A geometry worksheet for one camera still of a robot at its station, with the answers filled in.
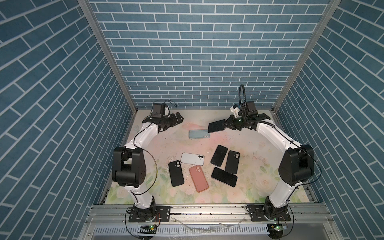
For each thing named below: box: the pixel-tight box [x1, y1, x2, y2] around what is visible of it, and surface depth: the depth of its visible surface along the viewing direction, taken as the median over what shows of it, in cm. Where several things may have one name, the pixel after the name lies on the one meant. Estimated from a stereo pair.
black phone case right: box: [225, 150, 240, 175], surface depth 95 cm
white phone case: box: [180, 152, 205, 166], surface depth 96 cm
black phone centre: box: [210, 144, 228, 167], surface depth 98 cm
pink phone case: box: [189, 165, 209, 193], surface depth 87 cm
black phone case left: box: [168, 160, 185, 187], surface depth 89 cm
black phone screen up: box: [207, 119, 226, 133], surface depth 91 cm
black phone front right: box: [211, 167, 238, 188], surface depth 88 cm
